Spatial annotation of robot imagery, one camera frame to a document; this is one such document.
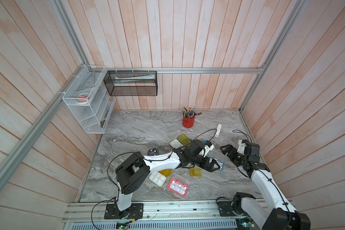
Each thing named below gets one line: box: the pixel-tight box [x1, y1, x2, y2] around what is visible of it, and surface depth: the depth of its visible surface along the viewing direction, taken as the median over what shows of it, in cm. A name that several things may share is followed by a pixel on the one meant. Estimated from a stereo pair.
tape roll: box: [74, 92, 90, 105], surface depth 76 cm
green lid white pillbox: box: [169, 133, 192, 149], surface depth 103 cm
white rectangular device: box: [214, 123, 222, 138], surface depth 106 cm
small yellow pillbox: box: [189, 167, 202, 177], surface depth 88 cm
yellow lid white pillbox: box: [148, 168, 173, 187], surface depth 86 cm
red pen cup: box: [182, 115, 196, 128], surface depth 108 cm
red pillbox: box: [167, 178, 189, 198], surface depth 82 cm
